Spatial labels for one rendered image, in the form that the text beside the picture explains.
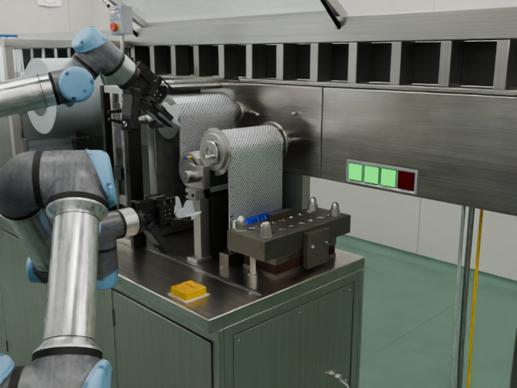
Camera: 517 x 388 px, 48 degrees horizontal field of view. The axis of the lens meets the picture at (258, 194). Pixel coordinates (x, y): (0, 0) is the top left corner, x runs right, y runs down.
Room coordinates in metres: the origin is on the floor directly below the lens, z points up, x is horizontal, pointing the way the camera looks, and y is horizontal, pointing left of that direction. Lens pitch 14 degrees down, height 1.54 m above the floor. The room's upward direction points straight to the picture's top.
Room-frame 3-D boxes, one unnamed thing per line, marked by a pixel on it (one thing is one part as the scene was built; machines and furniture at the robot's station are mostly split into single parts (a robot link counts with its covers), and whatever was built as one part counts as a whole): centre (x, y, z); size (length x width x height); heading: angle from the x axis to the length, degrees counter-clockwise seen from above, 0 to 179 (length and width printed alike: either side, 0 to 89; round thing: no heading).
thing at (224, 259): (1.79, 0.01, 0.92); 0.28 x 0.04 x 0.04; 134
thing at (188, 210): (1.57, 0.20, 1.11); 0.09 x 0.03 x 0.06; 125
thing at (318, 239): (1.67, -0.18, 0.96); 0.10 x 0.03 x 0.11; 134
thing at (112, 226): (1.40, 0.40, 1.11); 0.11 x 0.08 x 0.09; 134
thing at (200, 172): (1.74, 0.19, 1.05); 0.06 x 0.05 x 0.31; 134
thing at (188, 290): (1.47, 0.19, 0.91); 0.07 x 0.07 x 0.02; 44
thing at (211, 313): (2.44, 0.77, 0.88); 2.52 x 0.66 x 0.04; 44
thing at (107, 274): (1.40, 0.42, 1.01); 0.11 x 0.08 x 0.11; 98
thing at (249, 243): (1.73, -0.10, 1.00); 0.40 x 0.16 x 0.06; 134
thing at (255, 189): (1.79, 0.01, 1.11); 0.23 x 0.01 x 0.18; 134
